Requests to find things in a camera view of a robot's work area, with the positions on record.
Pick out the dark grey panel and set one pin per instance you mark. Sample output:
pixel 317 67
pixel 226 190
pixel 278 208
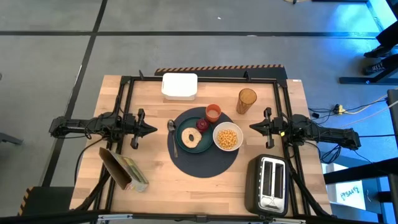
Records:
pixel 392 118

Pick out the orange plastic cup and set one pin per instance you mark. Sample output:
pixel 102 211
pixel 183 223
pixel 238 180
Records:
pixel 213 112

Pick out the small black hazard-striped mat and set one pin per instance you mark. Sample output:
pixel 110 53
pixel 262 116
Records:
pixel 46 199

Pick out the black metal table frame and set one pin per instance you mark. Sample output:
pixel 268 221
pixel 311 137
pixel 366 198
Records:
pixel 217 80

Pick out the white lidded plastic container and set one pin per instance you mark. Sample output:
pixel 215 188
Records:
pixel 179 85

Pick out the grey chair leg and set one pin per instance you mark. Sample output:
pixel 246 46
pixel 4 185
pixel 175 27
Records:
pixel 11 139

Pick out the black desk frame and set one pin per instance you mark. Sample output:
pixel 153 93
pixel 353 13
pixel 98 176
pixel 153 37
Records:
pixel 357 80

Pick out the long black hazard-striped mat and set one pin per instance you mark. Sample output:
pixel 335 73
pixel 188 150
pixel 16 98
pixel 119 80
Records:
pixel 224 74

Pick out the green and purple cereal box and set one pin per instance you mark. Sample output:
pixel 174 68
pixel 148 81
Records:
pixel 130 171

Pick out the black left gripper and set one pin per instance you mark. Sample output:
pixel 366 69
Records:
pixel 133 126

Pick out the silver metal spoon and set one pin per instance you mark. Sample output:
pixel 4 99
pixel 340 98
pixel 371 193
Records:
pixel 171 124

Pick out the dark grey round placemat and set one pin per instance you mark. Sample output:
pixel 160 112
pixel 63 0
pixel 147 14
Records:
pixel 202 163

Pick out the black furniture frame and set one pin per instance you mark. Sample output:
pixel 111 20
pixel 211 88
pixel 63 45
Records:
pixel 357 171

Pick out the person's shoe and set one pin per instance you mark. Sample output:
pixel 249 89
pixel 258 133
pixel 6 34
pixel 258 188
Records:
pixel 374 68
pixel 376 52

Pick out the white printed paper sign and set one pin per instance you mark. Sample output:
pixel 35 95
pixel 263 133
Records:
pixel 349 196

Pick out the black and silver toaster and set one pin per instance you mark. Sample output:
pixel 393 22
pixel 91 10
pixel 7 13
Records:
pixel 252 186

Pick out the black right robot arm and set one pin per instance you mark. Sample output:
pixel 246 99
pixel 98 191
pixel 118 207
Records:
pixel 326 133

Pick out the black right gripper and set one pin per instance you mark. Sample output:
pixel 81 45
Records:
pixel 273 127

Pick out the dark green plate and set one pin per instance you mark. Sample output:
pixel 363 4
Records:
pixel 185 124

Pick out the yellow cereal balls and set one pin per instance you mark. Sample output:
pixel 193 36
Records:
pixel 227 140

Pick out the white bowl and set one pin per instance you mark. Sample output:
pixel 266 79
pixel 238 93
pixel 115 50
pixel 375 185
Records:
pixel 228 125

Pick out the yellow power plug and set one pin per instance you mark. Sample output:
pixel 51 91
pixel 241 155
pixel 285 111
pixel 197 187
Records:
pixel 339 109

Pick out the dark red round fruit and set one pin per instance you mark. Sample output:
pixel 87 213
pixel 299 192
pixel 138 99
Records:
pixel 202 126

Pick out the person's leg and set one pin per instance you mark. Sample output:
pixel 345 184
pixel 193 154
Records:
pixel 388 34

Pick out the beige bagel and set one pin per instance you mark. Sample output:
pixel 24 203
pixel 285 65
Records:
pixel 186 142

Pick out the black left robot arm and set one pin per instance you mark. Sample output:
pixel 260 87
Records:
pixel 71 126

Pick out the tall amber tumbler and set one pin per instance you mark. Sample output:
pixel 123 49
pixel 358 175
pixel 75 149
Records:
pixel 245 102

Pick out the black aluminium crossbeam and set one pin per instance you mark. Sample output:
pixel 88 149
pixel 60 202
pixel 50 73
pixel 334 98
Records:
pixel 62 216

